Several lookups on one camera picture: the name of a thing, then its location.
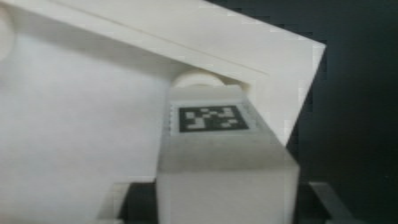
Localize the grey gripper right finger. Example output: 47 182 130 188
310 182 359 224

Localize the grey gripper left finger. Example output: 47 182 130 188
95 182 130 224

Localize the white furniture leg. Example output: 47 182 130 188
155 69 299 224

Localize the white square tabletop part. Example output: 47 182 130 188
0 0 326 224

